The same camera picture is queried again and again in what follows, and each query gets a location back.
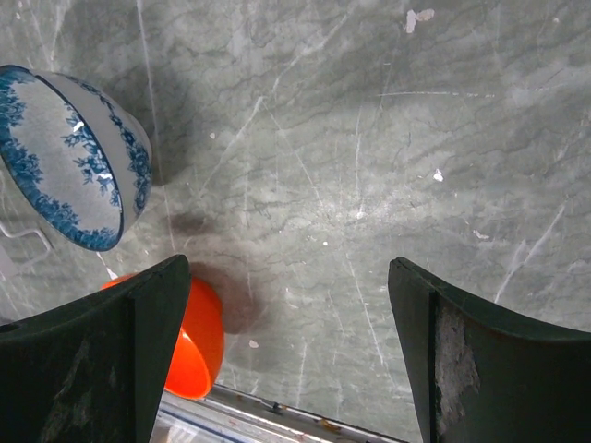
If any blue floral bowl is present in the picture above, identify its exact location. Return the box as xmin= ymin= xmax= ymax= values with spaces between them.
xmin=1 ymin=65 xmax=152 ymax=252

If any white wire dish rack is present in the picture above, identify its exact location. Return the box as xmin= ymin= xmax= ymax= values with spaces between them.
xmin=0 ymin=222 xmax=52 ymax=267

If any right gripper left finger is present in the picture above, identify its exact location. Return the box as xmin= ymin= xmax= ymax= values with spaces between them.
xmin=1 ymin=255 xmax=190 ymax=442

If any orange bowl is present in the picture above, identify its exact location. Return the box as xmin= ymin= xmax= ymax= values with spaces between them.
xmin=130 ymin=272 xmax=224 ymax=400

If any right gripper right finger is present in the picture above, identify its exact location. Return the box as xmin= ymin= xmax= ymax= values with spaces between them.
xmin=388 ymin=257 xmax=590 ymax=442

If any aluminium mounting rail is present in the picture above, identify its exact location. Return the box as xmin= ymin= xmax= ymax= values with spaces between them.
xmin=151 ymin=385 xmax=397 ymax=443

